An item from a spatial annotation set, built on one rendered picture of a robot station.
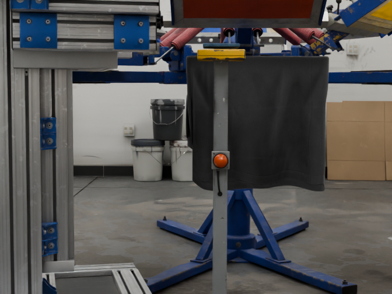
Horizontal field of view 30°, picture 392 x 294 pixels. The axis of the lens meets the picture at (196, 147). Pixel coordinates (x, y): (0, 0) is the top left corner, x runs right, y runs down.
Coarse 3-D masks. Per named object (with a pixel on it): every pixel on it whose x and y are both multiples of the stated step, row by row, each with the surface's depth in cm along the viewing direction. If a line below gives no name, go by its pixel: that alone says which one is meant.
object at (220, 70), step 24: (216, 48) 200; (216, 72) 201; (216, 96) 202; (216, 120) 202; (216, 144) 203; (216, 168) 202; (216, 192) 204; (216, 216) 204; (216, 240) 205; (216, 264) 205; (216, 288) 206
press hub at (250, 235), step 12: (240, 192) 361; (252, 192) 366; (240, 204) 363; (228, 216) 366; (240, 216) 364; (228, 228) 366; (240, 228) 364; (228, 240) 363; (240, 240) 362; (252, 240) 365; (264, 252) 375
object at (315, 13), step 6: (174, 0) 285; (180, 0) 285; (318, 0) 284; (174, 6) 288; (180, 6) 288; (312, 6) 288; (318, 6) 287; (174, 12) 292; (180, 12) 292; (312, 12) 291; (318, 12) 291; (174, 18) 295; (180, 18) 295; (186, 18) 295; (192, 18) 295; (198, 18) 295; (204, 18) 295; (210, 18) 295; (216, 18) 295; (222, 18) 295; (228, 18) 295; (234, 18) 295; (240, 18) 295; (246, 18) 295; (252, 18) 295; (258, 18) 294; (264, 18) 294; (270, 18) 294; (276, 18) 294; (282, 18) 294; (288, 18) 294; (294, 18) 294; (300, 18) 294; (306, 18) 294; (312, 18) 294; (318, 18) 294
